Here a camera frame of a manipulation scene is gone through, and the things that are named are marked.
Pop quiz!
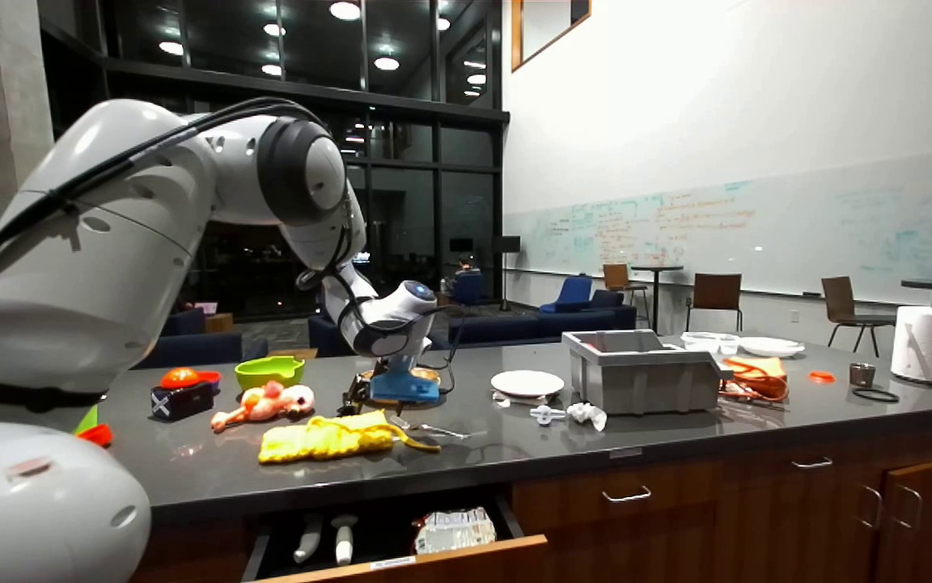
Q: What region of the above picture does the yellow cloth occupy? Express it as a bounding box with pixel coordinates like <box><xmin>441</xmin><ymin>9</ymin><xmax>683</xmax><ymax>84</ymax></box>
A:
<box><xmin>259</xmin><ymin>411</ymin><xmax>408</xmax><ymax>467</ymax></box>

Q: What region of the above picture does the open wooden front drawer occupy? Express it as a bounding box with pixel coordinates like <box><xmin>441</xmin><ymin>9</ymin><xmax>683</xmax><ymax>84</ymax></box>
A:
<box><xmin>242</xmin><ymin>493</ymin><xmax>546</xmax><ymax>583</ymax></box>

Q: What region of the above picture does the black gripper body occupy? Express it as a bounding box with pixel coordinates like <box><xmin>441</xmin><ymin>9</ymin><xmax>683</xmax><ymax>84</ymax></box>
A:
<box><xmin>368</xmin><ymin>318</ymin><xmax>442</xmax><ymax>403</ymax></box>

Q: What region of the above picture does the grey metal bin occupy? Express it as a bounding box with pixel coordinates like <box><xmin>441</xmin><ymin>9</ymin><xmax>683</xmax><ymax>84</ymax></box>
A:
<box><xmin>564</xmin><ymin>331</ymin><xmax>721</xmax><ymax>418</ymax></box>

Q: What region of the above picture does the white plate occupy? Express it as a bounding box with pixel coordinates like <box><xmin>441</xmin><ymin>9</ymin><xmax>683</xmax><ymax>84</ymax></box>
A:
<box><xmin>491</xmin><ymin>369</ymin><xmax>564</xmax><ymax>397</ymax></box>

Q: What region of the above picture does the orange pink plush toy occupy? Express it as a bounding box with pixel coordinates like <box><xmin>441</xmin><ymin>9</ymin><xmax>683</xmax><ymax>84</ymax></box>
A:
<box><xmin>211</xmin><ymin>381</ymin><xmax>313</xmax><ymax>435</ymax></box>

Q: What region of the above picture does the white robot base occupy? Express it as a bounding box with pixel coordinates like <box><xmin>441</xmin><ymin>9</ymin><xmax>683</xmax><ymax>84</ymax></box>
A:
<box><xmin>0</xmin><ymin>422</ymin><xmax>151</xmax><ymax>583</ymax></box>

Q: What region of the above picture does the orange plastic bowl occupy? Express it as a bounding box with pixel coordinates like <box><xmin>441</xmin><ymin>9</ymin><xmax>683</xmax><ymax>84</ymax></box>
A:
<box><xmin>158</xmin><ymin>366</ymin><xmax>219</xmax><ymax>392</ymax></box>

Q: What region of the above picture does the dark blue sofa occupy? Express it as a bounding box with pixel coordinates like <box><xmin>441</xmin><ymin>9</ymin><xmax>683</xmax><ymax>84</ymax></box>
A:
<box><xmin>306</xmin><ymin>291</ymin><xmax>634</xmax><ymax>355</ymax></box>

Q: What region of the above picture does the brown chair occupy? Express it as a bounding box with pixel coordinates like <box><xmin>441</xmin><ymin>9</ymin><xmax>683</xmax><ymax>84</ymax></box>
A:
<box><xmin>688</xmin><ymin>273</ymin><xmax>744</xmax><ymax>326</ymax></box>

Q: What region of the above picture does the green plastic bowl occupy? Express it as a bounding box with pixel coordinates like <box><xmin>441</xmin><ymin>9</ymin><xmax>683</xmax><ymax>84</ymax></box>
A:
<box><xmin>235</xmin><ymin>355</ymin><xmax>303</xmax><ymax>388</ymax></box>

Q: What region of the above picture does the orange food package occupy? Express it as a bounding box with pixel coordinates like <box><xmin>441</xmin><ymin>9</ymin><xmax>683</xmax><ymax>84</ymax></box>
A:
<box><xmin>721</xmin><ymin>355</ymin><xmax>787</xmax><ymax>403</ymax></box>

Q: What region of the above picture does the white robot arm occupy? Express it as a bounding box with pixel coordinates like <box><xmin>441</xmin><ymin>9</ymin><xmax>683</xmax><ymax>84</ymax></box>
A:
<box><xmin>0</xmin><ymin>96</ymin><xmax>442</xmax><ymax>408</ymax></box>

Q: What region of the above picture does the black box white cross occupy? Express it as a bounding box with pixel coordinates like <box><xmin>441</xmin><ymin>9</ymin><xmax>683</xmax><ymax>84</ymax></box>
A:
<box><xmin>150</xmin><ymin>386</ymin><xmax>217</xmax><ymax>422</ymax></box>

